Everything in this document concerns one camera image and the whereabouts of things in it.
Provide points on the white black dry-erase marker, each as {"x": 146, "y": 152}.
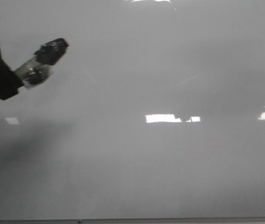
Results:
{"x": 39, "y": 68}

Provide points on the white whiteboard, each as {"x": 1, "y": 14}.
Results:
{"x": 157, "y": 109}

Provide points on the grey whiteboard frame rail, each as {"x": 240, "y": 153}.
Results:
{"x": 188, "y": 220}

